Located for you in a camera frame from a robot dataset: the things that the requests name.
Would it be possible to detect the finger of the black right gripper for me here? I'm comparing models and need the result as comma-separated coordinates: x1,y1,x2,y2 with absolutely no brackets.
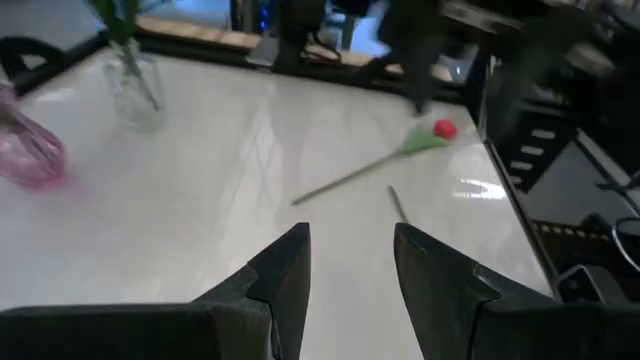
418,59,440,116
399,59,420,116

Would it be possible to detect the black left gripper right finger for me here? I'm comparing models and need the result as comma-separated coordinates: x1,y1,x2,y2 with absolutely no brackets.
393,222,640,360

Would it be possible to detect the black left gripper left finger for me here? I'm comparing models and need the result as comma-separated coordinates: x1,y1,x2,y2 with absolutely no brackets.
0,222,312,360

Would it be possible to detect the red blossom sprig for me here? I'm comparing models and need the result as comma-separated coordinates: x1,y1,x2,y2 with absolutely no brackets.
87,0,162,112

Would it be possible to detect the purple glass vase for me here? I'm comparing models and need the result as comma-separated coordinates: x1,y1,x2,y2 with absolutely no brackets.
0,82,69,191

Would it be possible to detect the clear glass vase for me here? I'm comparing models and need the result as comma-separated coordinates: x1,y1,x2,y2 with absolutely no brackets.
102,37,169,134

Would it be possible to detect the red artificial tulip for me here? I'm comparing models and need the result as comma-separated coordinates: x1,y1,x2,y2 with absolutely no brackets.
291,118,459,206

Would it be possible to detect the silver mounting plate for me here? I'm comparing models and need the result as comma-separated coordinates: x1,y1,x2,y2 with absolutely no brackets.
244,35,280,67

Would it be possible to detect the black table frame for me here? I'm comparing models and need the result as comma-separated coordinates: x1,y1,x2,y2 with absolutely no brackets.
0,27,569,304

